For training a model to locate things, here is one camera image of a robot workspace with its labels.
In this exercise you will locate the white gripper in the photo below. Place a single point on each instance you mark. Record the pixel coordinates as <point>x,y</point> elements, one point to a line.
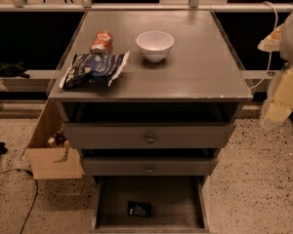
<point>281,40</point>

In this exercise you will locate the dark blue rxbar wrapper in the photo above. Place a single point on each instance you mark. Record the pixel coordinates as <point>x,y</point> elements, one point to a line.
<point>139,209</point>

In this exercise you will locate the grey drawer cabinet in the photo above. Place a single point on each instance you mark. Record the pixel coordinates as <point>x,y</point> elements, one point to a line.
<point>172,108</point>

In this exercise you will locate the grey top drawer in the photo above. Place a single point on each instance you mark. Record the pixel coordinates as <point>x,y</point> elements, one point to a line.
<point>120,136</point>

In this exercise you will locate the grey open bottom drawer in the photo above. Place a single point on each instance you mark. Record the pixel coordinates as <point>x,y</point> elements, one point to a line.
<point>177,205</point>

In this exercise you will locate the grey middle drawer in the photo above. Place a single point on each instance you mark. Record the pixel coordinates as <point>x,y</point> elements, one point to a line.
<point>104,166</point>

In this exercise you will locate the white bowl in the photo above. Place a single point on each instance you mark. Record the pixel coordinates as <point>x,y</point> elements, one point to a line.
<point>155,45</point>

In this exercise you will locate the orange soda can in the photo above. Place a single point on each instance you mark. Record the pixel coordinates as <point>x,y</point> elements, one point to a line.
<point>102,43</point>

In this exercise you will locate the blue chip bag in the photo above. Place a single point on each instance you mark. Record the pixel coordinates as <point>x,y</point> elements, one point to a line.
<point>90,68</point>

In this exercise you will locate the items inside cardboard box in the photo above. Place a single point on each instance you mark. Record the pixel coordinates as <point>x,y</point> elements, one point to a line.
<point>58,139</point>

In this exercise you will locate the cardboard box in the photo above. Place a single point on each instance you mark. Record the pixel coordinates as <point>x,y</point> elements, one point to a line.
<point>51,158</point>

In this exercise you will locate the black object on rail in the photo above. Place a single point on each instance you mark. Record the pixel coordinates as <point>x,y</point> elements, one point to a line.
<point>12,70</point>

